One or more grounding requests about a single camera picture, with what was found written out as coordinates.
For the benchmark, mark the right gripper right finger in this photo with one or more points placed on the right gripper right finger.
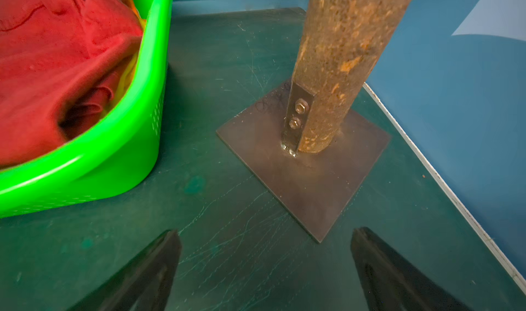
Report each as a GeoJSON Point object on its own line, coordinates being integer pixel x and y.
{"type": "Point", "coordinates": [390, 282]}

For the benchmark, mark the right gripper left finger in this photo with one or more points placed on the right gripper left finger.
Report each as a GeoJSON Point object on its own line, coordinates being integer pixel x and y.
{"type": "Point", "coordinates": [144, 283]}

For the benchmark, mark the yellow t-shirt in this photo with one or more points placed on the yellow t-shirt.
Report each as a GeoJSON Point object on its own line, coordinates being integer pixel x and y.
{"type": "Point", "coordinates": [127, 76]}

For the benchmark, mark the dark red t-shirt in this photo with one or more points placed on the dark red t-shirt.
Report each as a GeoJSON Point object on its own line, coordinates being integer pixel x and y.
{"type": "Point", "coordinates": [61, 61]}

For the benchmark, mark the green plastic basket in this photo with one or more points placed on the green plastic basket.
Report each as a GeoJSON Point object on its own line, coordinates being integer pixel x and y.
{"type": "Point", "coordinates": [118, 152]}

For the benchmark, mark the pink artificial blossom tree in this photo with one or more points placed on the pink artificial blossom tree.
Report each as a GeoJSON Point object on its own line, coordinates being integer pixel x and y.
{"type": "Point", "coordinates": [302, 140]}

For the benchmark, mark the right aluminium table edge rail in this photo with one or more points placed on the right aluminium table edge rail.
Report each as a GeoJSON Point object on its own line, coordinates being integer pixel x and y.
{"type": "Point", "coordinates": [494, 249]}

